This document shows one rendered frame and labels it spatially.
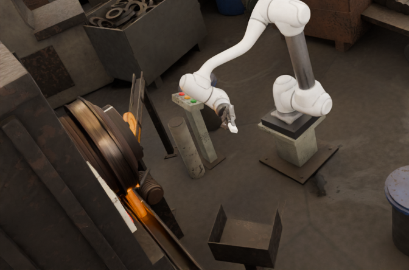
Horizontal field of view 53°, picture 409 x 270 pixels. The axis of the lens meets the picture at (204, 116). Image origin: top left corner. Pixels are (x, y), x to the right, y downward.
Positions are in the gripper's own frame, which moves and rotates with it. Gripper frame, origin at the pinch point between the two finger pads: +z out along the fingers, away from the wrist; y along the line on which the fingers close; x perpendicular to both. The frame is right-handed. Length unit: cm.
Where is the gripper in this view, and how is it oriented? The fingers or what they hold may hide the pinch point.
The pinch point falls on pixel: (232, 128)
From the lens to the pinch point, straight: 192.8
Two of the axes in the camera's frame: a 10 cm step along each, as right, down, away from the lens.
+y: -3.0, 8.8, 3.7
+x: -9.4, -2.1, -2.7
